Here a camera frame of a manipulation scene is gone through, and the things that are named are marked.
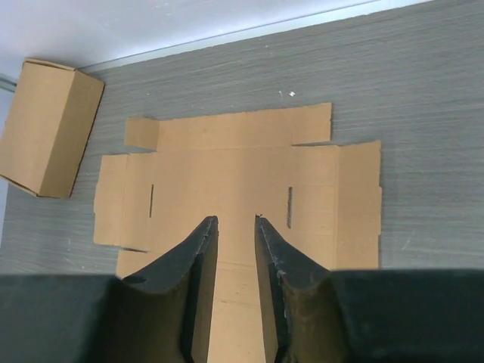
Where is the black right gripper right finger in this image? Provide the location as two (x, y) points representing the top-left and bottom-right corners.
(254, 216), (348, 362)

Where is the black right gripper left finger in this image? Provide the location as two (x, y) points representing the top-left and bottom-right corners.
(107, 216), (219, 362)

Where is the brown cardboard box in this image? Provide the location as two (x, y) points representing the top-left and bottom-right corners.
(93, 103), (382, 362)
(1, 58), (105, 199)

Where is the closed brown cardboard box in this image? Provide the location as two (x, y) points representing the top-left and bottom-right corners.
(1, 58), (105, 199)

